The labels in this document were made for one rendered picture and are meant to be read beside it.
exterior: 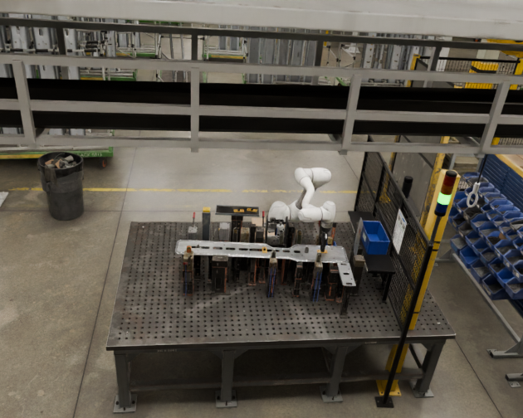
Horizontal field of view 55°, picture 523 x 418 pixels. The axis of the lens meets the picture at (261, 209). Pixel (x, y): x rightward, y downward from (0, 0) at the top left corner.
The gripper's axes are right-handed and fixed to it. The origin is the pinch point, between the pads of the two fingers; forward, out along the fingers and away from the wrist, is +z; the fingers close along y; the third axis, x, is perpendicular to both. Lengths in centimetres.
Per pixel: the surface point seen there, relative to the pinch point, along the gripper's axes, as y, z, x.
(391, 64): -763, 31, 257
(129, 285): 14, 36, -153
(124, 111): 303, -216, -83
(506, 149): 301, -214, -57
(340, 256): 4.3, 5.4, 14.8
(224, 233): -12, -1, -79
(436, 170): -153, -3, 144
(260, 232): -16, -1, -50
